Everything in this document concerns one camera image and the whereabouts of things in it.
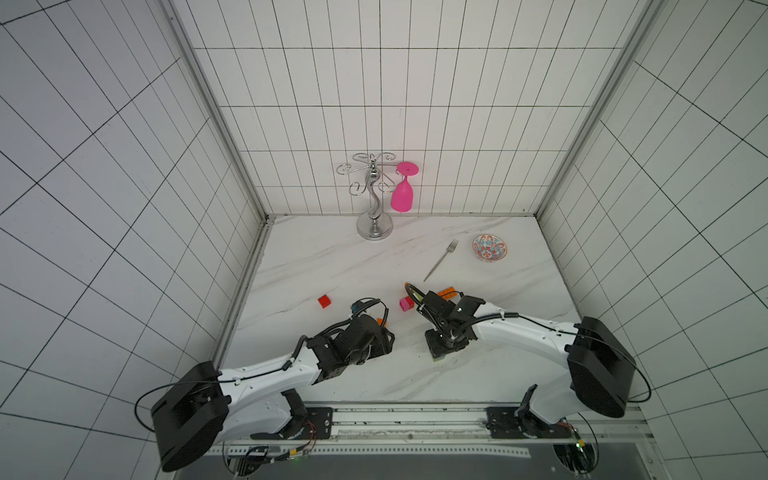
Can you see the red lego brick left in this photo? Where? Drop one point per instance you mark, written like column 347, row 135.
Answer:
column 324, row 301

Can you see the long orange lego brick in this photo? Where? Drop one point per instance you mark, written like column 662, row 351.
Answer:
column 448, row 293

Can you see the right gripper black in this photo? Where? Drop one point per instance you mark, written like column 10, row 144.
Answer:
column 432, row 309

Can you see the patterned small bowl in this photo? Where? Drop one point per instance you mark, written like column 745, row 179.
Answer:
column 489, row 248

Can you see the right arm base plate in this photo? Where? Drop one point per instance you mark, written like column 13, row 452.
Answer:
column 522, row 423

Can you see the chrome glass holder stand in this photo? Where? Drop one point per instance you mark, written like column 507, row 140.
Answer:
column 374, row 224

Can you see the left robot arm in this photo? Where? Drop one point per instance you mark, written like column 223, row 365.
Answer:
column 208, row 406

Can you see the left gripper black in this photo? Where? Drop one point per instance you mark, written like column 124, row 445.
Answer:
column 381, row 344

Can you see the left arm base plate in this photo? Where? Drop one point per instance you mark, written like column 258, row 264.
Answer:
column 306, row 423

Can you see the silver fork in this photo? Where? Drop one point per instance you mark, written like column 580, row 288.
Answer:
column 449, row 249

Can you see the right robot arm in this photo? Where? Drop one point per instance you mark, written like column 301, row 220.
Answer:
column 599, row 369

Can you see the aluminium mounting rail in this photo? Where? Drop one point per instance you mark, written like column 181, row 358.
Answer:
column 433, row 428

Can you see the pink wine glass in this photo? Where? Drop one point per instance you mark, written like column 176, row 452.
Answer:
column 403, row 195

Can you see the magenta lego brick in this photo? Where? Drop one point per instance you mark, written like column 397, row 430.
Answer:
column 406, row 304

